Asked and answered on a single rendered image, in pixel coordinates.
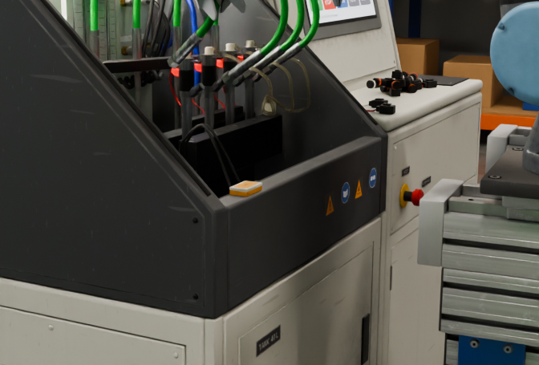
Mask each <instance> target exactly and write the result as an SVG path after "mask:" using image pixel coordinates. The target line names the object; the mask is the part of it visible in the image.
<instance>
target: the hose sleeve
mask: <svg viewBox="0 0 539 365"><path fill-rule="evenodd" d="M197 31H198V30H196V31H195V32H194V33H193V34H192V35H191V36H190V37H189V39H188V40H187V41H186V42H185V43H184V44H183V45H182V46H181V47H180V48H179V49H178V50H177V51H176V53H175V54H174V55H173V56H172V57H173V59H174V61H175V62H177V63H181V62H182V61H183V60H184V59H185V58H186V57H187V56H188V55H189V53H190V52H191V51H192V50H193V49H194V48H195V47H196V46H197V45H199V43H200V42H201V41H202V40H203V39H204V38H205V37H203V38H200V37H199V36H198V35H197Z"/></svg>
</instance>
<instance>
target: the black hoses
mask: <svg viewBox="0 0 539 365"><path fill-rule="evenodd" d="M146 3H149V11H148V20H147V26H146V30H145V34H144V41H143V45H142V58H151V57H152V52H153V50H154V46H155V44H156V39H157V35H158V32H159V29H160V23H161V19H163V20H164V23H165V25H164V29H163V32H162V35H161V37H160V41H159V44H158V47H157V49H156V53H155V56H154V58H155V57H159V54H160V51H161V48H162V46H163V49H162V51H161V54H160V57H164V56H165V53H166V50H167V47H168V42H169V39H170V34H171V30H170V25H169V23H170V21H171V17H172V13H173V8H174V0H172V3H171V6H170V9H169V12H168V17H166V15H165V13H164V4H165V0H161V3H160V5H159V4H158V3H157V2H156V1H155V0H146ZM154 6H155V7H156V8H157V9H158V11H159V14H158V18H157V21H156V27H155V30H154V34H153V37H152V42H151V45H150V48H149V51H148V54H146V52H145V51H146V46H147V43H148V36H149V32H150V28H151V23H152V14H153V7H154ZM165 36H166V38H165ZM164 39H165V40H164ZM163 43H164V45H163ZM159 71H160V70H158V71H148V73H146V71H142V73H141V74H140V82H141V87H144V86H146V84H147V83H153V82H154V81H160V80H162V79H163V77H164V73H163V72H161V73H160V75H158V73H159ZM152 74H153V75H152ZM117 80H118V81H119V82H120V84H121V85H122V84H123V85H124V86H125V87H126V88H127V89H129V90H130V89H133V88H134V87H135V75H132V76H131V78H130V79H129V77H128V76H125V77H124V80H122V78H118V79H117ZM128 83H130V85H129V84H128Z"/></svg>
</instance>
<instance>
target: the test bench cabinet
mask: <svg viewBox="0 0 539 365"><path fill-rule="evenodd" d="M377 217H381V231H380V255H379V301H378V325H377V348H376V365H381V354H382V332H383V288H384V264H385V241H386V219H387V212H386V211H383V212H382V213H380V214H379V215H378V216H377ZM0 365H223V318H222V317H221V316H219V317H217V318H215V319H213V318H206V317H201V316H197V315H192V314H185V313H181V312H176V311H172V310H165V309H160V308H156V307H152V306H145V305H140V304H136V303H132V302H125V301H120V300H116V299H112V298H105V297H100V296H96V295H92V294H85V293H80V292H76V291H72V290H65V289H60V288H56V287H52V286H44V285H40V284H36V283H32V282H24V281H20V280H16V279H12V278H4V277H0Z"/></svg>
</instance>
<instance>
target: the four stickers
mask: <svg viewBox="0 0 539 365"><path fill-rule="evenodd" d="M376 177H377V167H374V168H371V169H370V174H369V189H372V188H374V187H376ZM362 196H363V176H361V177H360V178H358V179H356V180H355V200H357V199H359V198H360V197H362ZM348 201H350V181H347V182H345V183H344V184H342V191H341V206H342V205H344V204H346V203H347V202H348ZM333 212H334V191H333V192H331V193H329V194H328V195H326V217H328V216H329V215H331V214H332V213H333Z"/></svg>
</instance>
